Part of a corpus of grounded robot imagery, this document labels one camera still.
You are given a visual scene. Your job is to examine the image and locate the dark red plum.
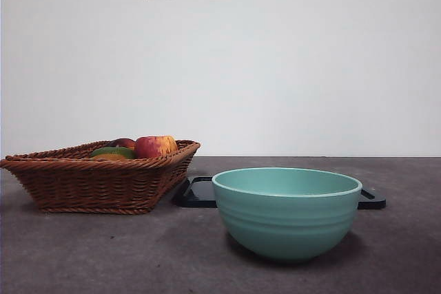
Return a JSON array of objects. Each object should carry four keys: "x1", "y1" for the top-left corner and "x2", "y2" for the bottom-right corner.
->
[{"x1": 105, "y1": 138, "x2": 136, "y2": 151}]

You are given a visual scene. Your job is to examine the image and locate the brown wicker basket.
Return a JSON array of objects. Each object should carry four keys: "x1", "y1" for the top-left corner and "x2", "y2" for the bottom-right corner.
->
[{"x1": 0, "y1": 139, "x2": 201, "y2": 215}]

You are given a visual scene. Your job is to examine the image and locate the teal ceramic bowl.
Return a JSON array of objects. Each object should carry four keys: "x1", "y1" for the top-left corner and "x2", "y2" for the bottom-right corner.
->
[{"x1": 211, "y1": 167, "x2": 363, "y2": 262}]

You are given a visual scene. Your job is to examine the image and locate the green avocado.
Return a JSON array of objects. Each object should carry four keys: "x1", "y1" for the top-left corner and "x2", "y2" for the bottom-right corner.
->
[{"x1": 90, "y1": 146, "x2": 136, "y2": 160}]

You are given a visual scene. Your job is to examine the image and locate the black rectangular tray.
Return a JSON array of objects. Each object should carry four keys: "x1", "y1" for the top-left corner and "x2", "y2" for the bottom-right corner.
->
[{"x1": 172, "y1": 175, "x2": 387, "y2": 210}]

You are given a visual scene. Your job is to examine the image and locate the red yellow apple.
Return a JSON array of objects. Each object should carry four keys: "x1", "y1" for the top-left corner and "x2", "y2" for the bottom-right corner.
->
[{"x1": 134, "y1": 134, "x2": 178, "y2": 159}]

